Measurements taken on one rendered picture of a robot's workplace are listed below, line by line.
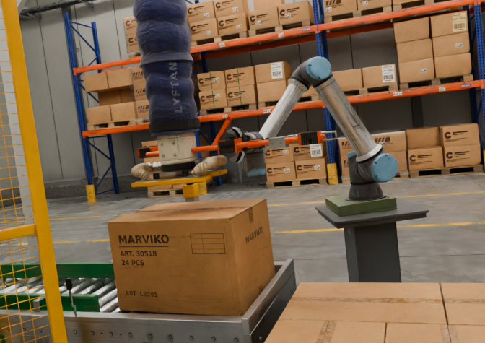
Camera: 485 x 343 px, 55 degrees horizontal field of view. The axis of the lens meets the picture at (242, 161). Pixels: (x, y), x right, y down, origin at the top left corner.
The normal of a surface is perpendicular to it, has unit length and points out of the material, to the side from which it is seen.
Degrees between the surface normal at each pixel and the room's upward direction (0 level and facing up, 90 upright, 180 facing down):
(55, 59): 90
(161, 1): 71
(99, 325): 90
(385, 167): 94
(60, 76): 90
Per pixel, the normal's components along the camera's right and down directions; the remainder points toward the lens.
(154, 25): -0.21, -0.19
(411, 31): -0.26, 0.11
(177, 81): 0.43, -0.32
